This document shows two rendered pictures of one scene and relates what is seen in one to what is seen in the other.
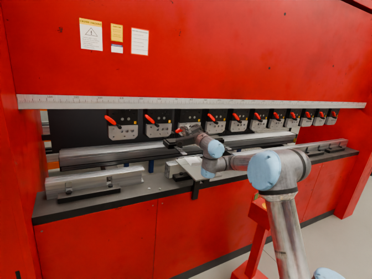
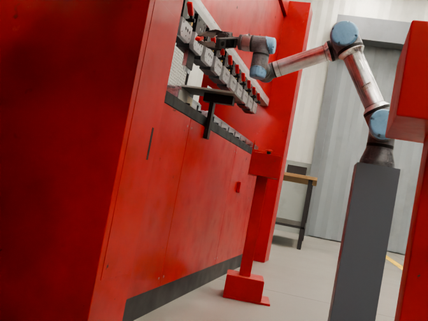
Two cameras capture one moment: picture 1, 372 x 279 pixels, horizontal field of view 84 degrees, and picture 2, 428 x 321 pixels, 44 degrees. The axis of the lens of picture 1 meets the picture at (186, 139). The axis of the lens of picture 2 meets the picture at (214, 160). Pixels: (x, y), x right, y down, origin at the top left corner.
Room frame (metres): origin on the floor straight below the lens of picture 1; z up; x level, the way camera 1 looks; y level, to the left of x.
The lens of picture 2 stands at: (-0.67, 1.65, 0.56)
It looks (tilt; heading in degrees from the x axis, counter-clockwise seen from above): 3 degrees up; 315
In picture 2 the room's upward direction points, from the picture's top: 11 degrees clockwise
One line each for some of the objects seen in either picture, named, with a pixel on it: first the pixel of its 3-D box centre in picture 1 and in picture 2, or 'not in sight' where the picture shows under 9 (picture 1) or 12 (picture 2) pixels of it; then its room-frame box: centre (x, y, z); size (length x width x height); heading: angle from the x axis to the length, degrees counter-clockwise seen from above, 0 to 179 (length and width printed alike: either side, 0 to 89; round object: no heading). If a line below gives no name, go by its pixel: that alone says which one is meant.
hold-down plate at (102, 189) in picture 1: (90, 192); not in sight; (0.93, 0.47, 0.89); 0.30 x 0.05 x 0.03; 120
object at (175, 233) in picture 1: (245, 210); (204, 209); (1.57, -0.60, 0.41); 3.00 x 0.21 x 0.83; 120
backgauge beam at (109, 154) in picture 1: (208, 144); not in sight; (1.75, -0.21, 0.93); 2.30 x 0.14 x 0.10; 120
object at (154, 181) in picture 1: (256, 166); (218, 137); (1.57, -0.60, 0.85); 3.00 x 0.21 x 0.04; 120
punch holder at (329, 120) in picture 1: (329, 115); (250, 101); (2.07, -1.38, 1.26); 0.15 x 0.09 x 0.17; 120
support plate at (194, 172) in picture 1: (197, 168); (212, 93); (1.15, -0.09, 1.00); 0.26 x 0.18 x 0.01; 30
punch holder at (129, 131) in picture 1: (122, 122); not in sight; (1.07, 0.35, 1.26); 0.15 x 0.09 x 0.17; 120
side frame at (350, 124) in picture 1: (342, 119); (243, 126); (2.57, -1.90, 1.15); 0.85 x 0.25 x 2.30; 30
